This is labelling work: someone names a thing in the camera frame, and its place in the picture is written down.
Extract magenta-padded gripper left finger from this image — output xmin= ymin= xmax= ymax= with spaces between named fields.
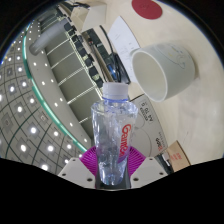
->
xmin=57 ymin=145 xmax=100 ymax=190

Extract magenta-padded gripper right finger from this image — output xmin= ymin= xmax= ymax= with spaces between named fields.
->
xmin=125 ymin=145 xmax=166 ymax=190

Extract clear plastic water bottle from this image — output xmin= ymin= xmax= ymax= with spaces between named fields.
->
xmin=90 ymin=81 xmax=139 ymax=187

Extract large white cardboard box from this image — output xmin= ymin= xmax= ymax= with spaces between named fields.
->
xmin=128 ymin=94 xmax=178 ymax=159

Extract flat brown cardboard sheet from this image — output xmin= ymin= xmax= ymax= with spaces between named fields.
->
xmin=165 ymin=139 xmax=192 ymax=173

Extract round ceiling lights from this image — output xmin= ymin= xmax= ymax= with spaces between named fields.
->
xmin=0 ymin=19 xmax=84 ymax=173

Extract white ceramic mug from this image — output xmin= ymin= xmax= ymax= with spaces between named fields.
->
xmin=129 ymin=40 xmax=198 ymax=103

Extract row of black office chairs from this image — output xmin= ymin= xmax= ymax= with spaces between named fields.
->
xmin=61 ymin=19 xmax=104 ymax=89

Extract long curved conference desk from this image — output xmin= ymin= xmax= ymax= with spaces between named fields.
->
xmin=56 ymin=0 xmax=111 ymax=98

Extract white printed paper sheet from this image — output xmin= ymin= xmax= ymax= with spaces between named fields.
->
xmin=106 ymin=15 xmax=144 ymax=68

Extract flat round red coaster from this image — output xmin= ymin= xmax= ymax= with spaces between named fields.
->
xmin=131 ymin=0 xmax=164 ymax=20

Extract black pouch with cable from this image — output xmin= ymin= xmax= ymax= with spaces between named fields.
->
xmin=99 ymin=53 xmax=132 ymax=85

